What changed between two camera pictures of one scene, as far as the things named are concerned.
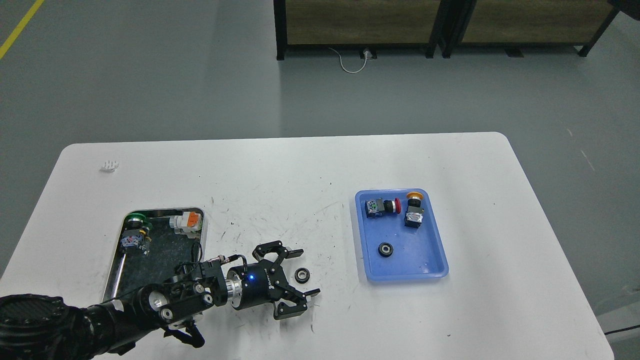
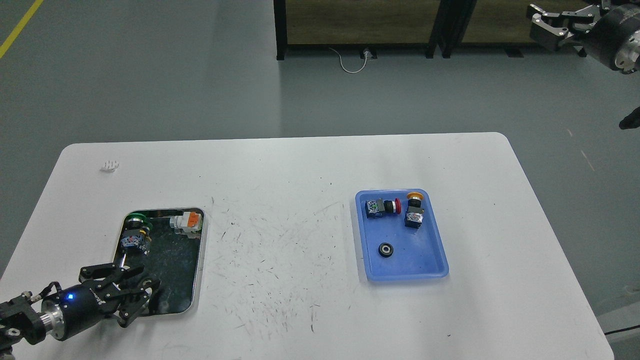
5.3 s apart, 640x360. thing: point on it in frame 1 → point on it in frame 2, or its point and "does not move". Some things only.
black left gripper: x=262 y=283 → x=91 y=300
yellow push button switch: x=414 y=213 does not move
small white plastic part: x=110 y=166 does not move
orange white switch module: x=190 y=224 does not move
